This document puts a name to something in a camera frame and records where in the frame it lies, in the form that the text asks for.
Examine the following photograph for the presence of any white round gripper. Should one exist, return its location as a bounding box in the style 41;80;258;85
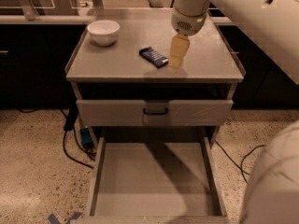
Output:
169;0;209;68

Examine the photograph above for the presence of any dark blue snack bar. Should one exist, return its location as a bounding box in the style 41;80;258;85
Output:
139;47;169;68

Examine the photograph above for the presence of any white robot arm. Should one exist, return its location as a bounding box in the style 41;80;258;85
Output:
169;0;299;224

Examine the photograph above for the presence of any grey drawer cabinet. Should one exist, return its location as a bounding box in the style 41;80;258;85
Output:
66;8;244;143

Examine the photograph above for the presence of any closed grey upper drawer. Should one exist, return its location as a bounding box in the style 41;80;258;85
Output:
77;100;233;127

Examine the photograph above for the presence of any open grey lower drawer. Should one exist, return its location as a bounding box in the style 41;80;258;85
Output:
74;139;237;224

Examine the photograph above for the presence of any white ceramic bowl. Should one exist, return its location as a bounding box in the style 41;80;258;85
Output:
87;20;120;47

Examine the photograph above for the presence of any blue power adapter box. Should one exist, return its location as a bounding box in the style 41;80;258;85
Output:
79;128;93;147

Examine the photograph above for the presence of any black drawer handle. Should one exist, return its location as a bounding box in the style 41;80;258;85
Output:
143;108;168;116

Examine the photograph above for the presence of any black floor cable left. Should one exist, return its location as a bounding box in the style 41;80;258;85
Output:
59;108;97;170

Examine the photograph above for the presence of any black floor cable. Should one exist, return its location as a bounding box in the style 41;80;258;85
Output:
59;108;97;170
214;139;266;184

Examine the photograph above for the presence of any black floor cable right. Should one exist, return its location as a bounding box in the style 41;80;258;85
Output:
214;139;266;184

